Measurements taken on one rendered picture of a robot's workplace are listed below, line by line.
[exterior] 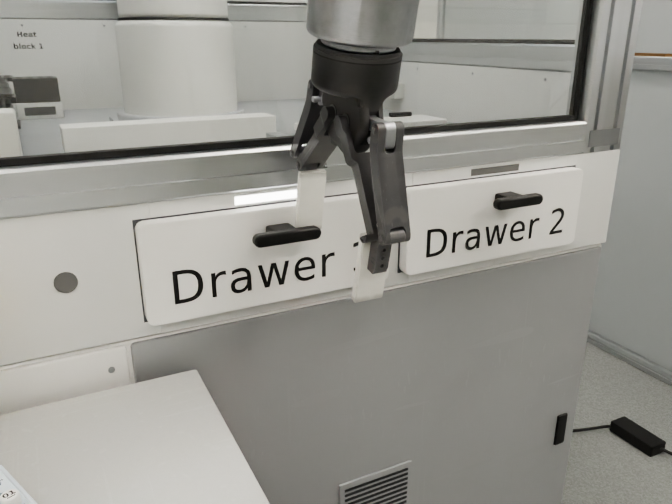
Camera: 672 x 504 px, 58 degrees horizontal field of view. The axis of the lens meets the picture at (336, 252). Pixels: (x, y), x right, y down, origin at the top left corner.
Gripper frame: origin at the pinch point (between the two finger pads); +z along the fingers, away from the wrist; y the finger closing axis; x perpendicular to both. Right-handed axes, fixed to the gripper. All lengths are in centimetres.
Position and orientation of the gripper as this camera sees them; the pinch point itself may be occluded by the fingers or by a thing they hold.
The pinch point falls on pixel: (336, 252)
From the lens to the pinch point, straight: 60.5
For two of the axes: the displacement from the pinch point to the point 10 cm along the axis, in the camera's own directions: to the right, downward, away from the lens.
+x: -8.9, 1.5, -4.2
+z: -0.9, 8.6, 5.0
